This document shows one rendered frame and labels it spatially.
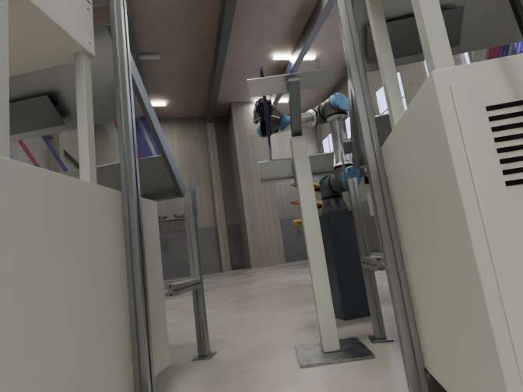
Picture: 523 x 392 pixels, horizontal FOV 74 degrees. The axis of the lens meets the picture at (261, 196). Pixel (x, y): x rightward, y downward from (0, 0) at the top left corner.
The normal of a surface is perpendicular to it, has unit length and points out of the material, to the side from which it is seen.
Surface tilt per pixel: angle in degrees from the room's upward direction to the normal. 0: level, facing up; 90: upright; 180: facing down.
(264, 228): 90
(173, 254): 90
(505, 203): 90
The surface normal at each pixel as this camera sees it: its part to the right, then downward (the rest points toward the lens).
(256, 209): 0.21, -0.19
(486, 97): -0.15, -0.15
